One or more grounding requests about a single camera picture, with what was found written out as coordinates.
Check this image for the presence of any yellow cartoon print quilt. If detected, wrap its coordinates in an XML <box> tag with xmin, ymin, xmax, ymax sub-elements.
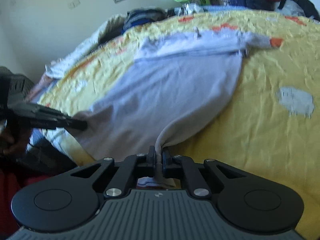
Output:
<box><xmin>35</xmin><ymin>8</ymin><xmax>320</xmax><ymax>240</ymax></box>

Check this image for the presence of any blue knitted blanket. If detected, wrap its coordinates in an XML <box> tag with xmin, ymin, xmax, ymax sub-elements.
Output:
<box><xmin>201</xmin><ymin>5</ymin><xmax>247</xmax><ymax>12</ymax></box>

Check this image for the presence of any white wall switch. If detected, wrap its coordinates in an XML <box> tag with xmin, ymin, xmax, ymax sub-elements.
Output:
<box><xmin>68</xmin><ymin>0</ymin><xmax>81</xmax><ymax>10</ymax></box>

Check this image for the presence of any crumpled white plastic bag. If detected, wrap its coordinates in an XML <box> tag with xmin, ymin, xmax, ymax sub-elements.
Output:
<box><xmin>174</xmin><ymin>3</ymin><xmax>204</xmax><ymax>16</ymax></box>

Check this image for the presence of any translucent plastic storage bag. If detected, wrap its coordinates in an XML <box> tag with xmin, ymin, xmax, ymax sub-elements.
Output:
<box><xmin>274</xmin><ymin>0</ymin><xmax>305</xmax><ymax>16</ymax></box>

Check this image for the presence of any light lavender long-sleeve top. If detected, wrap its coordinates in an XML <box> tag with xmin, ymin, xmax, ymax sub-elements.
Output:
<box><xmin>67</xmin><ymin>26</ymin><xmax>275</xmax><ymax>188</ymax></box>

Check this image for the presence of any white floral quilt edge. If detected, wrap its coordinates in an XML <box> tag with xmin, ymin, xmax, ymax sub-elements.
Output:
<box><xmin>25</xmin><ymin>14</ymin><xmax>126</xmax><ymax>102</ymax></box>

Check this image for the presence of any folded dark clothes stack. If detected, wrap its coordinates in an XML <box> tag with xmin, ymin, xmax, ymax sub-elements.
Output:
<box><xmin>98</xmin><ymin>8</ymin><xmax>168</xmax><ymax>44</ymax></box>

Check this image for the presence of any black bag by wall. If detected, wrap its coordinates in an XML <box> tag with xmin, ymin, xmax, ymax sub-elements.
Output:
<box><xmin>297</xmin><ymin>0</ymin><xmax>320</xmax><ymax>21</ymax></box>

